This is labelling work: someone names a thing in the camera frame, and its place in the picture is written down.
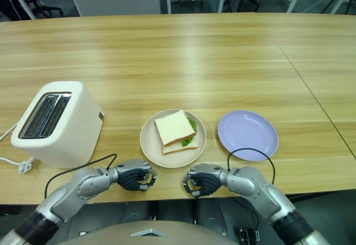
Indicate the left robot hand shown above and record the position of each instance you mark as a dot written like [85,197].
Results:
[130,176]

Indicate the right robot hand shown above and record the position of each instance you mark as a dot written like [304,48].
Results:
[207,179]

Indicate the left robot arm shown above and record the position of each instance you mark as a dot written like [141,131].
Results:
[69,197]

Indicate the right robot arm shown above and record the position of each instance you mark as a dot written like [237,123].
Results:
[267,197]

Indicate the beige plate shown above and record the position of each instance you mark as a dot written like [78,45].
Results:
[150,144]

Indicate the bread slice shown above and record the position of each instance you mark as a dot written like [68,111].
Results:
[180,148]
[173,128]

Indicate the green lettuce leaf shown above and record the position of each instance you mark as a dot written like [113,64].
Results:
[192,129]

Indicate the robot body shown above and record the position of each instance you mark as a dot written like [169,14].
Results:
[147,234]

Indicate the purple plate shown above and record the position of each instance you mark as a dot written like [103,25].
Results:
[247,135]

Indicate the cream toaster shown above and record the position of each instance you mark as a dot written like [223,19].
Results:
[58,125]

